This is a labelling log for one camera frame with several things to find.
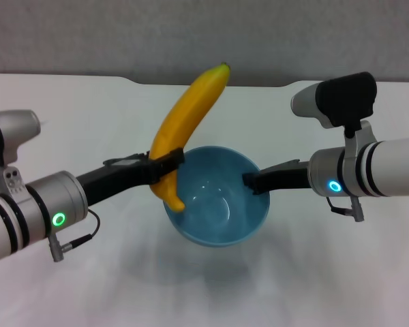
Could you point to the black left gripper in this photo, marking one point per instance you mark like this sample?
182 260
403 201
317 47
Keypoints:
116 177

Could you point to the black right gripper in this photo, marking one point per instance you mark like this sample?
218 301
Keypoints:
283 177

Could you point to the yellow banana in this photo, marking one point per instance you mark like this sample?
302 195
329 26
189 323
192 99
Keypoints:
191 109

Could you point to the blue ceramic bowl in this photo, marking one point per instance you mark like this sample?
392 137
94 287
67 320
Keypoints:
208 231

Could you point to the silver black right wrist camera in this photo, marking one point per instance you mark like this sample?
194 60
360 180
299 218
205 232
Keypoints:
344 95

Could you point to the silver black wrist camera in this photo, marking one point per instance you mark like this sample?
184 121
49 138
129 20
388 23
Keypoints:
344 95
17 129

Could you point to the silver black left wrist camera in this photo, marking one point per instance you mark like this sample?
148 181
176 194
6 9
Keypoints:
17 129

